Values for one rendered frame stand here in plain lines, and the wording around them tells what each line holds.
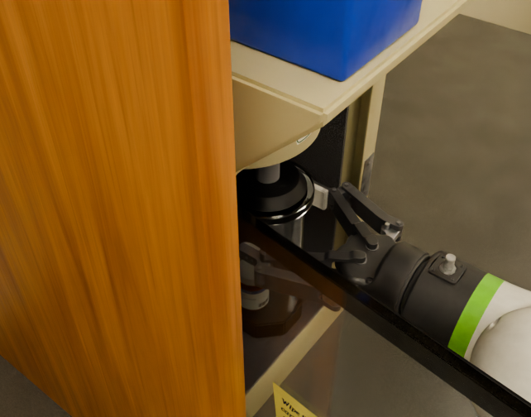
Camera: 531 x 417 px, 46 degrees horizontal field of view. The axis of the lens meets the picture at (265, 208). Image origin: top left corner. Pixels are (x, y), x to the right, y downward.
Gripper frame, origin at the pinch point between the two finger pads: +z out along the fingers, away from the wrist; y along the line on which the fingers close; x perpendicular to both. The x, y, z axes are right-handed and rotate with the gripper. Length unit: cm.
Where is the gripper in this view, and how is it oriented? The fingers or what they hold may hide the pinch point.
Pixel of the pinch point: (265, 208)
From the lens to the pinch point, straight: 75.1
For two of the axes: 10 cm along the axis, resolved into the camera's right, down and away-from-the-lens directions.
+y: -6.1, 5.4, -5.8
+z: -7.9, -4.1, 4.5
